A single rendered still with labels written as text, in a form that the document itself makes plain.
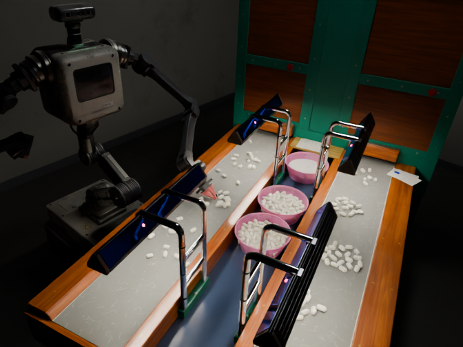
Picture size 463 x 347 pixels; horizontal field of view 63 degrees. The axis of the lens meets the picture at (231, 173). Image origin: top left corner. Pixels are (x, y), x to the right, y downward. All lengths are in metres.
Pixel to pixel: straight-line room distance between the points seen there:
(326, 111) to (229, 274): 1.31
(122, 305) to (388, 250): 1.16
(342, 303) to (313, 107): 1.37
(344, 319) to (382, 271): 0.31
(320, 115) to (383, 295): 1.31
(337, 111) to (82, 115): 1.52
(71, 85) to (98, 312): 0.99
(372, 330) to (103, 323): 0.96
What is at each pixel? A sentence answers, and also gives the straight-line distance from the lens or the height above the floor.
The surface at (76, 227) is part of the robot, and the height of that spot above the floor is 0.47.
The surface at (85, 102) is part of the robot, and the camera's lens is 1.95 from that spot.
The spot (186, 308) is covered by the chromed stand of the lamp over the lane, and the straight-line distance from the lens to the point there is 1.55.
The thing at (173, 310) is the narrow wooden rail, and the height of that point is 0.74.
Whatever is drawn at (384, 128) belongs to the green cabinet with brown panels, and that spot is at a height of 0.96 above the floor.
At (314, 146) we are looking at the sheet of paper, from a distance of 2.54.
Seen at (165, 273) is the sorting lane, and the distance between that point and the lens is 1.63.
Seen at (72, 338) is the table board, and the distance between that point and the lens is 1.52.
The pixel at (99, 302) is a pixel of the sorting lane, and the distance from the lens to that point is 1.58.
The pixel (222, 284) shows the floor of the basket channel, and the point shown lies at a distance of 1.67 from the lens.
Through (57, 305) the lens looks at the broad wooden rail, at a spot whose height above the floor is 0.76.
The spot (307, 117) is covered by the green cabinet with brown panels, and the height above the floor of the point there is 0.93.
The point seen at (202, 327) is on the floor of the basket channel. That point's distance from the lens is 1.54.
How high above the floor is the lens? 1.93
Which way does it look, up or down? 32 degrees down
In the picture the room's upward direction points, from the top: 3 degrees clockwise
